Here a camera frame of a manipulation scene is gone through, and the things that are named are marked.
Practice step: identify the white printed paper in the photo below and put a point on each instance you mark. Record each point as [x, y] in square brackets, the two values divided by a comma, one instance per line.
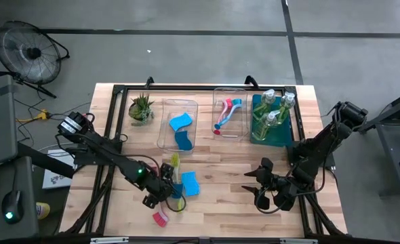
[56, 179]

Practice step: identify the yellow power plug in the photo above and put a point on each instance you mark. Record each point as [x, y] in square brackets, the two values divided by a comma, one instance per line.
[42, 116]

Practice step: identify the clear plastic bin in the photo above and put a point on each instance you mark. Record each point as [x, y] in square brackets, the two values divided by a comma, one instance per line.
[240, 118]
[166, 135]

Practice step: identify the small potted succulent plant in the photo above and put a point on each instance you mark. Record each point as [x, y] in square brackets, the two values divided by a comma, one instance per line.
[140, 108]

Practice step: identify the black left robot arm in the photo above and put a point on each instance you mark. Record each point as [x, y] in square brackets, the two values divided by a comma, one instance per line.
[101, 149]

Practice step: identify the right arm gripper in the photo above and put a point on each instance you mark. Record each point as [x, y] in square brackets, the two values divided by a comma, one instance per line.
[281, 191]

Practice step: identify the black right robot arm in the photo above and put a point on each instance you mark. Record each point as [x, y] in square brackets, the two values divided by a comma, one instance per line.
[322, 145]

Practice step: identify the black computer mouse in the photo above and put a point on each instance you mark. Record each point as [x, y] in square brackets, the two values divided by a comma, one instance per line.
[13, 206]

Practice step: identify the black floor fan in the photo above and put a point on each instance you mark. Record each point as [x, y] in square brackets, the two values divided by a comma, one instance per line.
[28, 52]

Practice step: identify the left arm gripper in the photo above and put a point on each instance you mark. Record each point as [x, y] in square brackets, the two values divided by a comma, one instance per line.
[157, 188]

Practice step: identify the blue two-layer sponge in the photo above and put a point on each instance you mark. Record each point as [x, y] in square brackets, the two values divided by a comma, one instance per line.
[181, 122]
[183, 141]
[178, 189]
[190, 184]

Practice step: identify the person's yellow shoe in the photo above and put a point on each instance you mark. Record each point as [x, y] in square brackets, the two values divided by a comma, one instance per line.
[43, 210]

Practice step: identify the blue dish brush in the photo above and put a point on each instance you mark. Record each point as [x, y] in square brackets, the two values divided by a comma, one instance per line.
[232, 112]

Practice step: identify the yellow-green dish brush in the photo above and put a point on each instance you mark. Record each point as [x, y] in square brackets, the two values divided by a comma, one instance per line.
[175, 161]

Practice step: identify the black diagonal desk bar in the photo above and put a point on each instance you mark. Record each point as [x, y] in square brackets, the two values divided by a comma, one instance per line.
[47, 162]

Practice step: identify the clear yellow-green soap bottle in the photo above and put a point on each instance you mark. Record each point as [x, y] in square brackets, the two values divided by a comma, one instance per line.
[268, 123]
[266, 100]
[286, 103]

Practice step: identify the silver metal bracket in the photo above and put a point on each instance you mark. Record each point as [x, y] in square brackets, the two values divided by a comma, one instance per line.
[298, 241]
[108, 240]

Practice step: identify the grey metal cart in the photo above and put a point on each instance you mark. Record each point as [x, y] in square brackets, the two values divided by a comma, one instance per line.
[396, 135]

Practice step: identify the teal plastic tray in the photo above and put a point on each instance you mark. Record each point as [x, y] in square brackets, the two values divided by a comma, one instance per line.
[284, 133]

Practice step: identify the red dish brush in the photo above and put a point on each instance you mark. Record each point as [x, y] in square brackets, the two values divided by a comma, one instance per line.
[160, 218]
[222, 113]

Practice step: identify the black desk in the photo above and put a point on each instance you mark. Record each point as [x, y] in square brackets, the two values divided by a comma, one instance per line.
[25, 179]

